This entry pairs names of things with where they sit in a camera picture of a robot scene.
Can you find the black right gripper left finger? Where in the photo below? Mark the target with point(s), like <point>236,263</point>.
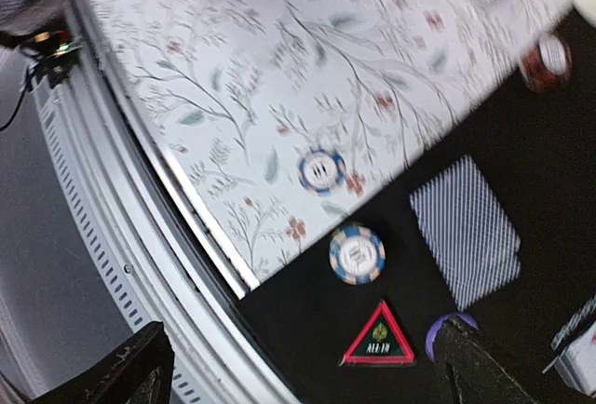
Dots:
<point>139,370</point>

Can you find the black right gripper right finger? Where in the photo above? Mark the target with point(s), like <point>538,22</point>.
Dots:
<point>471,370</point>

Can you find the dealt blue card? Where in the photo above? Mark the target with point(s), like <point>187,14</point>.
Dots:
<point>471,278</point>
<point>458,213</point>

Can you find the red triangular all-in marker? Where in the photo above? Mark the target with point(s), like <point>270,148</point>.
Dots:
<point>380,343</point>

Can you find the blue green moved chip stack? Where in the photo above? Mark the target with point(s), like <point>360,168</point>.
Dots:
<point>357,255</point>

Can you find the single blue ten chip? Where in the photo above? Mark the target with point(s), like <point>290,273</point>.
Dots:
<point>321,171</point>

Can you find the red black moved chip stack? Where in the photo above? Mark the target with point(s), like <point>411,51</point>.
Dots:
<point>547,65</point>

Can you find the black poker mat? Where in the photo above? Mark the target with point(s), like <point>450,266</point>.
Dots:
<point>537,153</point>

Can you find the floral table cloth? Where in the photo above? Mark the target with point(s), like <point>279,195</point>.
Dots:
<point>239,90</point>

